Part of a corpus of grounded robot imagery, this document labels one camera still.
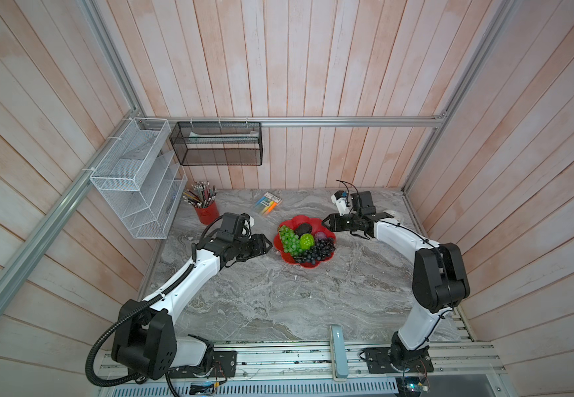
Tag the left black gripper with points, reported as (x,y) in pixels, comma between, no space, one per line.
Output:
(259,245)

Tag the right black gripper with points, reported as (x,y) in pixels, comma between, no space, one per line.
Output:
(334,219)

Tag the red flower-shaped fruit bowl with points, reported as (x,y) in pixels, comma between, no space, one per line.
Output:
(293,223)

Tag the dark purple grape bunch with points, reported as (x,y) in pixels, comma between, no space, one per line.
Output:
(321,251)

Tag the green grape bunch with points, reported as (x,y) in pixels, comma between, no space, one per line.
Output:
(289,240)

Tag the dark avocado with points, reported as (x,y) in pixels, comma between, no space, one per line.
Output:
(303,228)

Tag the green textured fruit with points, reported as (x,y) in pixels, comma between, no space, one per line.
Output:
(307,241)

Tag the purple round fruit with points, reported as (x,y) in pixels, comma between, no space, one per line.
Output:
(320,236)

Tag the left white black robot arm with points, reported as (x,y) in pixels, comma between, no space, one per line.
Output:
(144,337)

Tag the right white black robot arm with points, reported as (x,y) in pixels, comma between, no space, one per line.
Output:
(439,282)

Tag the colourful marker pack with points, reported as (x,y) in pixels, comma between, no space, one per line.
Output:
(267,203)

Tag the red pencil cup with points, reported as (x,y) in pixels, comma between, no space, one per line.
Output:
(208,214)

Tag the bundle of pencils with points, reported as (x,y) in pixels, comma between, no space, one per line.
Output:
(200,195)

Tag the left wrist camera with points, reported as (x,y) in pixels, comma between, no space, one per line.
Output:
(247,224)

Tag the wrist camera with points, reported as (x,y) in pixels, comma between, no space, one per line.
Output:
(341,200)
(247,224)

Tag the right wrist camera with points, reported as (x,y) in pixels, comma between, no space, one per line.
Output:
(341,200)

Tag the black mesh wall basket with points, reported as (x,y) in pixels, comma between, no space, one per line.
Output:
(218,143)

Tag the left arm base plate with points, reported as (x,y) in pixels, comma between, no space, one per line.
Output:
(217,365)

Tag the white wire mesh shelf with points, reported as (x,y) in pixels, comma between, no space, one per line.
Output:
(140,179)

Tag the grey upright bracket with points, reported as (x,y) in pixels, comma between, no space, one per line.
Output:
(338,351)

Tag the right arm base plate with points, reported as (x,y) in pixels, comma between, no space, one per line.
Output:
(395,359)

